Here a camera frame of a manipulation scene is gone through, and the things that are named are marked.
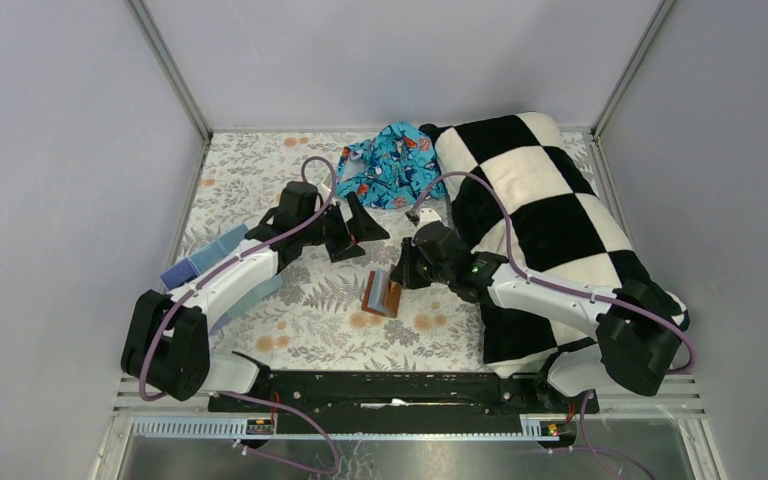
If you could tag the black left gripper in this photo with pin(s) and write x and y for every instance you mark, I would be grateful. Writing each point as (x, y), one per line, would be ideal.
(360, 226)

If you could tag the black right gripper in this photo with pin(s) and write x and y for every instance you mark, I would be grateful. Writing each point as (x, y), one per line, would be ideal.
(404, 273)

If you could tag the brown leather card holder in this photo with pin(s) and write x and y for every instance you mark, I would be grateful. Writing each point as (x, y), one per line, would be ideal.
(381, 296)

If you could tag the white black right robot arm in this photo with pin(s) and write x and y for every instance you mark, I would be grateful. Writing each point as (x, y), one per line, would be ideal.
(634, 338)

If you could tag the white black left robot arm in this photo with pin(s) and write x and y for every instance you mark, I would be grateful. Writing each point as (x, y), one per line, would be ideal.
(167, 347)

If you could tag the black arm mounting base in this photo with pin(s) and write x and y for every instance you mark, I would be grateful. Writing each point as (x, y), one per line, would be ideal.
(404, 403)

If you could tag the blue patterned cloth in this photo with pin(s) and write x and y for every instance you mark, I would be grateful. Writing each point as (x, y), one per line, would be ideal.
(391, 169)

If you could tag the black white checkered pillow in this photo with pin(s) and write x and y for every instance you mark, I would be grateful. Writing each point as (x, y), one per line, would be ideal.
(514, 189)

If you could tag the blue plastic organizer box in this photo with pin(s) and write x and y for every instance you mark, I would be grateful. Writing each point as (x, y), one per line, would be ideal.
(225, 252)

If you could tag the aluminium frame rail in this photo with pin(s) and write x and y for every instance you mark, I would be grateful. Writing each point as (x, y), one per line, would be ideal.
(676, 401)

